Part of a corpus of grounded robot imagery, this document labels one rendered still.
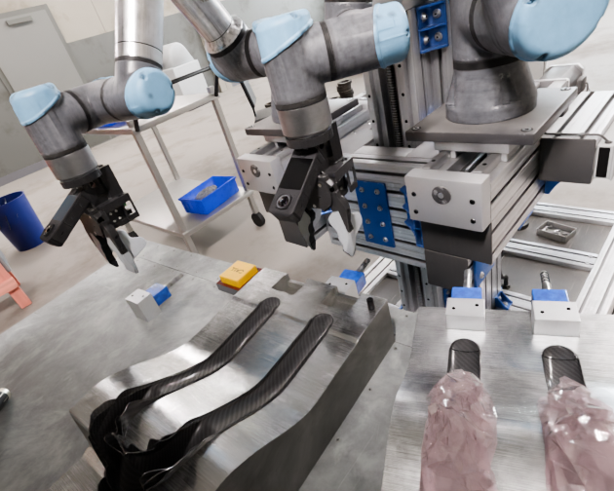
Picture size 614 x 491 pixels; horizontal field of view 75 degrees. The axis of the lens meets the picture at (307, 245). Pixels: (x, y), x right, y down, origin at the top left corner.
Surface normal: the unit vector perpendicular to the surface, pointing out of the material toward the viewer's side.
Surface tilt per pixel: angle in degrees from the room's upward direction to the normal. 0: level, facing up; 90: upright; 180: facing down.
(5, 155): 90
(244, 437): 27
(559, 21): 97
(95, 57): 90
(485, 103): 73
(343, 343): 1
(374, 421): 0
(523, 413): 20
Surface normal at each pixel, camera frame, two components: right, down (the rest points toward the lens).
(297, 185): -0.46, -0.40
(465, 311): -0.25, -0.82
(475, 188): -0.66, 0.54
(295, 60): 0.09, 0.51
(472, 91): -0.70, 0.26
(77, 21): 0.71, 0.21
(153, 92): 0.83, 0.09
